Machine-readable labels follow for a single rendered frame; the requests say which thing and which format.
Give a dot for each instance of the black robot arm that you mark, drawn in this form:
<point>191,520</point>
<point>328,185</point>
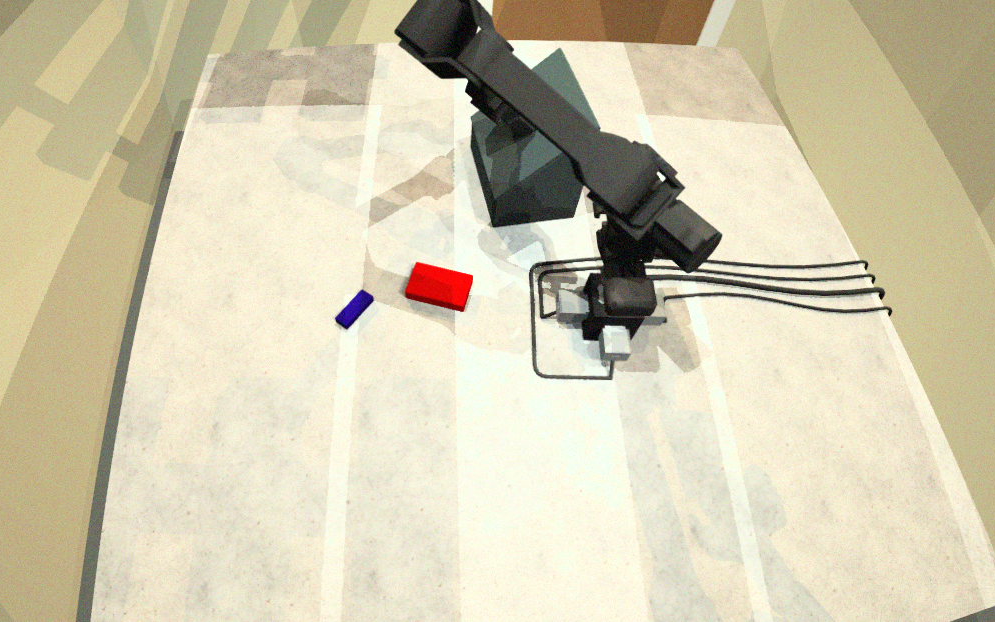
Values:
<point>621,175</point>

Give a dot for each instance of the red rectangular block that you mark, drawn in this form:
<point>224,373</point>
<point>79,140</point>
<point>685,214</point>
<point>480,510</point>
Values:
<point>439,286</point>

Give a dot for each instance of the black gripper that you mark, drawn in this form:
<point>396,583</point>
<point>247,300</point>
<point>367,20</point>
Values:
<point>626,289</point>

